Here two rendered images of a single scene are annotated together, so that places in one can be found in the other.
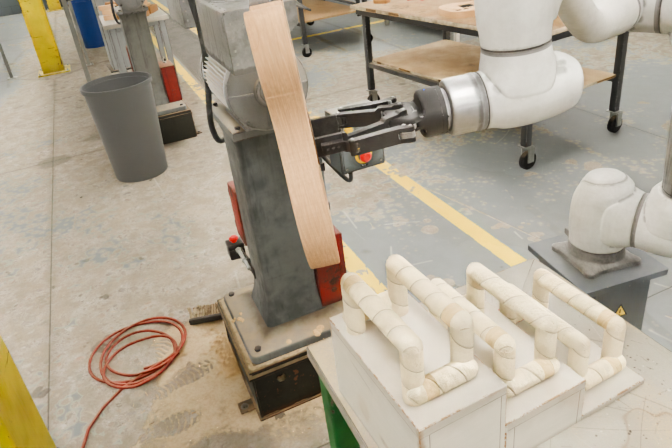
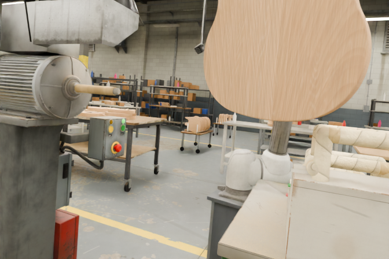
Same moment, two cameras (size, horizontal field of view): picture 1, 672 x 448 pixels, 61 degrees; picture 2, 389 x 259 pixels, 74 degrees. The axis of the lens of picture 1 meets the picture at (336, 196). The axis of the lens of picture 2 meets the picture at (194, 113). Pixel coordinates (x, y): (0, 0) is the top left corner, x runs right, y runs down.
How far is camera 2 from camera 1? 0.92 m
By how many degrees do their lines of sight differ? 51
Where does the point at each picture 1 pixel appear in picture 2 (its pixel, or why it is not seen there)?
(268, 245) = (23, 230)
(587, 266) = (243, 198)
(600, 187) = (245, 154)
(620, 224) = (256, 171)
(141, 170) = not seen: outside the picture
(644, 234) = (267, 174)
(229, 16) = (107, 0)
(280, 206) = (40, 192)
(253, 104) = (58, 94)
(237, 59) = (105, 32)
